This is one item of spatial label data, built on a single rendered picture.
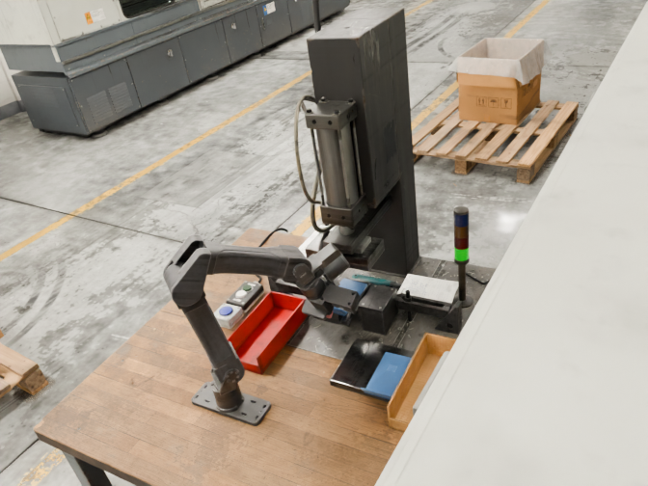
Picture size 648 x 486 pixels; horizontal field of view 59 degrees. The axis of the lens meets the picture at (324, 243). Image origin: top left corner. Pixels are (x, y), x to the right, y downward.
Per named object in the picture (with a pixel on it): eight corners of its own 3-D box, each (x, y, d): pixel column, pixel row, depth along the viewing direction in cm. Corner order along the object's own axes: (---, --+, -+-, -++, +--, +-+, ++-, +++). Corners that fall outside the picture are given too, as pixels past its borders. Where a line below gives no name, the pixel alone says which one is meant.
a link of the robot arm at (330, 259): (339, 256, 141) (316, 222, 134) (355, 272, 134) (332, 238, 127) (302, 284, 140) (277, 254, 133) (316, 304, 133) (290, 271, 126)
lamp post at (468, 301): (448, 306, 160) (445, 213, 145) (454, 292, 165) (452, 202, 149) (470, 310, 158) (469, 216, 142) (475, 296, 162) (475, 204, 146)
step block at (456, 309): (434, 329, 153) (433, 303, 148) (438, 322, 155) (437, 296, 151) (458, 334, 150) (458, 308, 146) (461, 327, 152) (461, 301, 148)
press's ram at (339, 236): (307, 271, 153) (287, 170, 137) (348, 222, 172) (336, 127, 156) (368, 283, 145) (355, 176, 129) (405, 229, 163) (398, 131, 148)
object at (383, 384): (362, 396, 134) (360, 388, 133) (386, 353, 146) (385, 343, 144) (390, 404, 131) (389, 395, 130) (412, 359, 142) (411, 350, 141)
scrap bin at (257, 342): (225, 364, 153) (219, 346, 150) (274, 306, 171) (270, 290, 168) (261, 375, 148) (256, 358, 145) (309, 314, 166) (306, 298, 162)
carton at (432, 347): (389, 430, 129) (386, 406, 125) (426, 355, 147) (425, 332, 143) (445, 447, 123) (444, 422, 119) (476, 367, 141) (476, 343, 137)
